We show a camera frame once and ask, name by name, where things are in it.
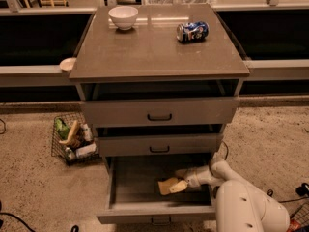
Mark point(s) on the grey top drawer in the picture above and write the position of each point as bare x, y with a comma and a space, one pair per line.
144, 104

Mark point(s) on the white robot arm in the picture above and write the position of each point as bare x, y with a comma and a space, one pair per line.
240, 206

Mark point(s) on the white packet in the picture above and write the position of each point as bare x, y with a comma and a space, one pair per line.
85, 151

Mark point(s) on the yellow sponge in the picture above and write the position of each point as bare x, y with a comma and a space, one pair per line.
167, 186

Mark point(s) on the wire basket at right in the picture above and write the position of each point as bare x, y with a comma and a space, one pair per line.
301, 215

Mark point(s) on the grey middle drawer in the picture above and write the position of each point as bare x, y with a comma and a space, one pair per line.
158, 140

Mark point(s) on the grey drawer cabinet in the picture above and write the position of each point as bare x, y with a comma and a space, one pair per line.
150, 51

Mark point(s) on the white small bottle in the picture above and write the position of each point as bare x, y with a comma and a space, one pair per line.
87, 133

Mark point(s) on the red can in basket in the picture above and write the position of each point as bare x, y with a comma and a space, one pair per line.
294, 225

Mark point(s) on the yellow banana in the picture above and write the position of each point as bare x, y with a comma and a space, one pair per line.
72, 139

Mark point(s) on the grey drawer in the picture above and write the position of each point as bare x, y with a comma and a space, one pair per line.
158, 140
133, 194
144, 104

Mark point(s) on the black wire basket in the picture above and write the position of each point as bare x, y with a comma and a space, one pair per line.
67, 153

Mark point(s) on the white ceramic bowl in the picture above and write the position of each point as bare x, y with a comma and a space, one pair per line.
123, 17

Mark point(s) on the green snack bag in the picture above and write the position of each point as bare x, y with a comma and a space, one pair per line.
62, 128

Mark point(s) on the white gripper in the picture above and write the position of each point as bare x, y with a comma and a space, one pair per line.
193, 178

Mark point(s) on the blue crushed soda can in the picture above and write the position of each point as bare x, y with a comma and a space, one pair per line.
192, 32

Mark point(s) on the grey bottom drawer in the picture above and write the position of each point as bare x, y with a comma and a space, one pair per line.
133, 194

